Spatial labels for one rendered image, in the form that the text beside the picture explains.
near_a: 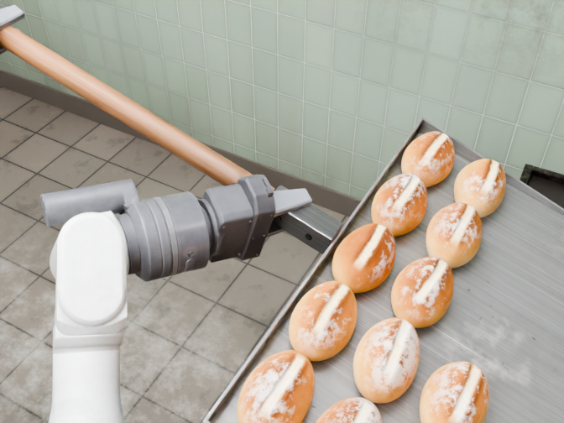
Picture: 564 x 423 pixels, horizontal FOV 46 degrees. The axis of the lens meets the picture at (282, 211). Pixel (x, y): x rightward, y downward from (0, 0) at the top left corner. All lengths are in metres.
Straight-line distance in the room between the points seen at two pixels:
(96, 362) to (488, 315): 0.45
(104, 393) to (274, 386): 0.17
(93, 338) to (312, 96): 1.72
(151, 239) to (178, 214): 0.04
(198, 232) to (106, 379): 0.17
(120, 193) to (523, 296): 0.50
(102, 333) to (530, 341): 0.48
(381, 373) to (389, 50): 1.51
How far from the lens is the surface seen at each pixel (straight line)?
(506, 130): 2.09
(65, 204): 0.72
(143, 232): 0.69
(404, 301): 0.75
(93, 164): 2.86
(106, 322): 0.67
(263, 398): 0.63
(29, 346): 2.29
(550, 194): 1.38
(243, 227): 0.74
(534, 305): 0.88
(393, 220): 0.81
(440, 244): 0.82
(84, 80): 0.88
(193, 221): 0.71
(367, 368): 0.69
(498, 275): 0.88
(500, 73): 2.00
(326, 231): 0.77
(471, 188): 0.89
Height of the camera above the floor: 1.76
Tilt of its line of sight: 44 degrees down
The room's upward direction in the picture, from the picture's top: straight up
